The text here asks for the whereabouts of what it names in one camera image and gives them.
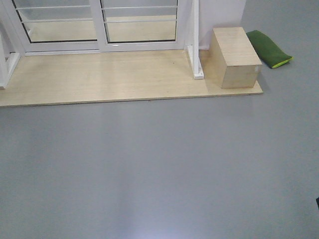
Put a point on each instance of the white sliding glass door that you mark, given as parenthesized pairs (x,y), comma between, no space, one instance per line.
(140,25)

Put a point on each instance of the light wooden platform board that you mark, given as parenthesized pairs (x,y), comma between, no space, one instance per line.
(109,77)

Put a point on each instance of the light wooden box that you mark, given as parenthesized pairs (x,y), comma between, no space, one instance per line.
(235,61)

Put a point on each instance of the green cushion bag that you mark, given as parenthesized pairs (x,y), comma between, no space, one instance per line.
(267,50)

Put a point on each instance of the white support post with bracket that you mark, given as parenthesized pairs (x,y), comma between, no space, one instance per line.
(192,42)

